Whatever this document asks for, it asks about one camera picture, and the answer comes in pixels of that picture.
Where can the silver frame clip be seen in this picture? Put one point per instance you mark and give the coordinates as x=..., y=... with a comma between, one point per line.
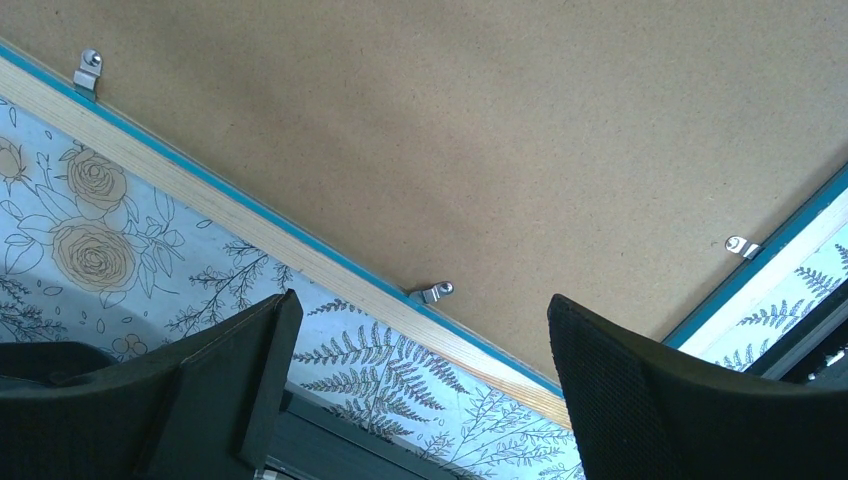
x=432, y=293
x=742, y=247
x=86, y=76

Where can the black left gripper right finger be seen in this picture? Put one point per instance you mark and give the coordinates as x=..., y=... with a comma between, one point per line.
x=643, y=410

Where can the brown frame backing board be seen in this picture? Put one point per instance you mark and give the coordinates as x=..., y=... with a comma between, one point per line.
x=603, y=150

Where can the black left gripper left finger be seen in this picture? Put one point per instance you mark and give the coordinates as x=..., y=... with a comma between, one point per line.
x=202, y=407

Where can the blue wooden picture frame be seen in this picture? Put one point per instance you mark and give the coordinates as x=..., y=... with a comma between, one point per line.
x=55, y=100

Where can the black mounting base rail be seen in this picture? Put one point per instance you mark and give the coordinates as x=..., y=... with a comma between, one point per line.
x=797, y=336

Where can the floral patterned table mat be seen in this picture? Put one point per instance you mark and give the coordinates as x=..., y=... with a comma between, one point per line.
x=91, y=253

